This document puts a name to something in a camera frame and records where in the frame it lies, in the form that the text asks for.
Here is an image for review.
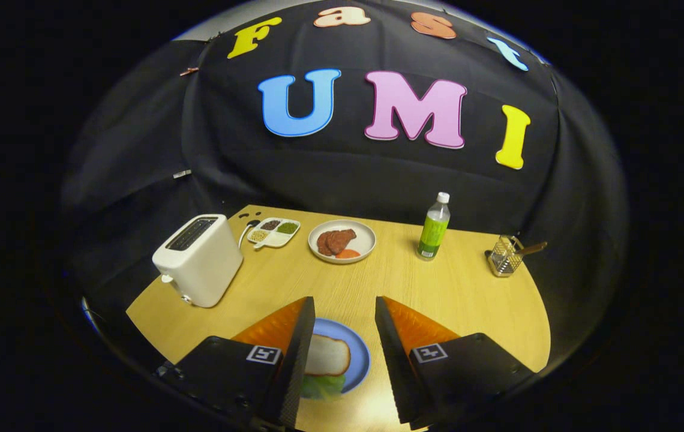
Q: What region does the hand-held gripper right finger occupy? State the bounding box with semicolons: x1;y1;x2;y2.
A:
374;295;538;430

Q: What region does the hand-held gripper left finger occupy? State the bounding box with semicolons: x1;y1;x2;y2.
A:
156;296;317;430

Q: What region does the toasted bread slice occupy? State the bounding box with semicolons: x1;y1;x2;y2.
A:
305;334;352;377

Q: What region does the green lettuce leaf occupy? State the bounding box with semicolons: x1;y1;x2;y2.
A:
301;373;347;401

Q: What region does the blue round plate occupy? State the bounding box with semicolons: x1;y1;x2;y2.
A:
303;318;371;395

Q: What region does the white divided condiment tray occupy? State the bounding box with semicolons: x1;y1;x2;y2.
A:
247;217;301;249

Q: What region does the white round plate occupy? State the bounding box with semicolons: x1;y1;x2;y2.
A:
308;220;377;265

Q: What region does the white toaster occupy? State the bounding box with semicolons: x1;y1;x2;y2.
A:
152;214;244;308

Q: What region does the green label plastic bottle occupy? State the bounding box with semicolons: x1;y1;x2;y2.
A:
416;192;451;261

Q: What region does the white toaster cable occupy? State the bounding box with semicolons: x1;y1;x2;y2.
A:
238;220;261;249

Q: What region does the small wire basket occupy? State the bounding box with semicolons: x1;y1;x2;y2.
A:
486;235;526;278

